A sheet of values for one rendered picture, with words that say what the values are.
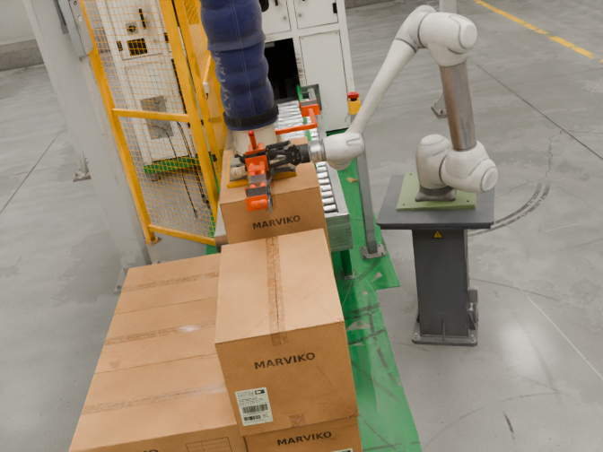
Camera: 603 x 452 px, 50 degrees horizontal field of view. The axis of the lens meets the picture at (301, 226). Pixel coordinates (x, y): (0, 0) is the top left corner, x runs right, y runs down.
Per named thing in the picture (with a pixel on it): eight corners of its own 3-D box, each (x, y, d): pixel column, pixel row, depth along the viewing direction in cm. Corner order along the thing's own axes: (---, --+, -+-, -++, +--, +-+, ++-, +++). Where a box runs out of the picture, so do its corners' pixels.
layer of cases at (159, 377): (150, 330, 345) (128, 268, 326) (333, 299, 343) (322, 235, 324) (103, 526, 239) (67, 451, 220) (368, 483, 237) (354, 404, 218)
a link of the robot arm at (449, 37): (466, 174, 287) (507, 186, 271) (441, 192, 281) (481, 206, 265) (440, 4, 246) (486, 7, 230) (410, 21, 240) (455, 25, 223)
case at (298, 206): (240, 224, 322) (222, 151, 304) (318, 211, 322) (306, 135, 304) (239, 289, 269) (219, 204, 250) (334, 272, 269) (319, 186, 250)
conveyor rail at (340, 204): (310, 110, 542) (307, 89, 533) (316, 109, 542) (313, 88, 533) (344, 247, 338) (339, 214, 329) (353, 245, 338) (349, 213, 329)
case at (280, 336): (241, 327, 266) (221, 246, 247) (336, 311, 266) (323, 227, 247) (240, 437, 213) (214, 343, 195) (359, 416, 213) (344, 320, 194)
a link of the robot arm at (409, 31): (386, 34, 251) (411, 38, 241) (410, -4, 252) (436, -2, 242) (403, 55, 260) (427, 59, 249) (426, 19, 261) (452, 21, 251)
